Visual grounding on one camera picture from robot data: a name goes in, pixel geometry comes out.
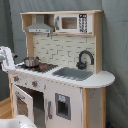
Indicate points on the grey ice dispenser panel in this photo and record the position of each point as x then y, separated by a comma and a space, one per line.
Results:
63, 107

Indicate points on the white cupboard door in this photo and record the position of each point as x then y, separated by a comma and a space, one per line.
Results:
75, 95

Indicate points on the wooden toy kitchen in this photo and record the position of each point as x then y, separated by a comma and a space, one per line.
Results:
63, 49

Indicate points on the grey range hood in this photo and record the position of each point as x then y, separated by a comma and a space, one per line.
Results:
39, 25

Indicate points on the grey toy sink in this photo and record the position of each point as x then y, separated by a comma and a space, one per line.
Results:
72, 73

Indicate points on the right red stove knob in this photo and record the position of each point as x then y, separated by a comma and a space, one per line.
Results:
34, 83

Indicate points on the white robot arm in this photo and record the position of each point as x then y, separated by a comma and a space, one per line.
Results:
7, 60

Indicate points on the black toy stovetop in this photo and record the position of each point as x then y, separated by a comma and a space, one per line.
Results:
41, 67

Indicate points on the white toy oven door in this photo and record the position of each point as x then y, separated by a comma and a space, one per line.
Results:
22, 102

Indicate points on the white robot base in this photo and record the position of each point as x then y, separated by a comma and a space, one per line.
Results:
19, 121

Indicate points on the silver toy pot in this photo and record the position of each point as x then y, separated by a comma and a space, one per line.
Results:
31, 61

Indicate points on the white toy microwave door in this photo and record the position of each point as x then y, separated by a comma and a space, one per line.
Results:
73, 23

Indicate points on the black toy faucet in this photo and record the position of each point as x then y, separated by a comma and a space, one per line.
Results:
80, 65

